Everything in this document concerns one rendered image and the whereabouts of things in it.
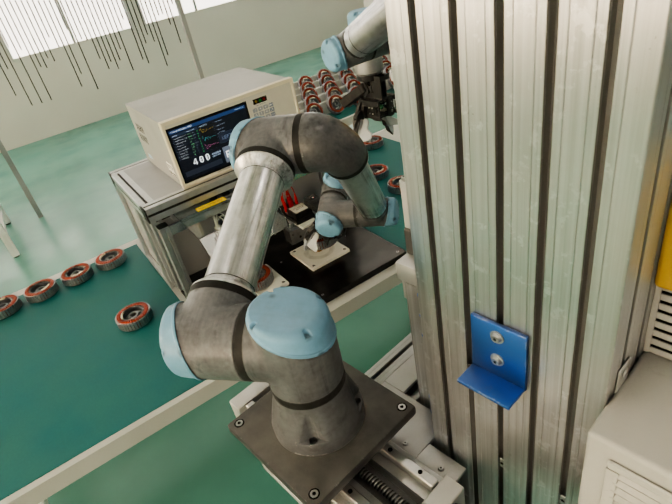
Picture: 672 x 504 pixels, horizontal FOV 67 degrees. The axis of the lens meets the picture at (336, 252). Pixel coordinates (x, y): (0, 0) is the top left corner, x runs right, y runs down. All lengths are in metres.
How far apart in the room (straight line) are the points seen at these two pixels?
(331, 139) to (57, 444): 1.01
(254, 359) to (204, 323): 0.09
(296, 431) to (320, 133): 0.52
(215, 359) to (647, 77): 0.59
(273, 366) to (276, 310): 0.08
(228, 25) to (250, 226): 7.61
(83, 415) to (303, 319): 0.95
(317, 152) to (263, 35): 7.72
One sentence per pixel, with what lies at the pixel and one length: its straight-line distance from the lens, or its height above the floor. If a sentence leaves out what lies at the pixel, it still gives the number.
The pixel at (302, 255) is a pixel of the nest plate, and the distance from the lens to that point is 1.72.
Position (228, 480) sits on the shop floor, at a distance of 2.17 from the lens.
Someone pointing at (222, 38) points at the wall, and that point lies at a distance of 8.37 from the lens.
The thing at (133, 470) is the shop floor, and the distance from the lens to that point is 2.39.
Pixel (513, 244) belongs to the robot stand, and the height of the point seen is 1.39.
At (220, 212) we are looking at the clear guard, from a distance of 1.50.
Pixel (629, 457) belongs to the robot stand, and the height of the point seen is 1.22.
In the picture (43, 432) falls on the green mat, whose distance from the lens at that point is 1.57.
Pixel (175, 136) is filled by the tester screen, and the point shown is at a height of 1.27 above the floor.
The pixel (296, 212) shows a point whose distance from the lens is 1.69.
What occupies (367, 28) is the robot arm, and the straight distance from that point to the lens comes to 1.10.
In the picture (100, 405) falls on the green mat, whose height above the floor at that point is 0.75.
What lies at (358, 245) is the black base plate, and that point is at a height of 0.77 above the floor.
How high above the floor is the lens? 1.70
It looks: 33 degrees down
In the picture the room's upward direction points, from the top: 12 degrees counter-clockwise
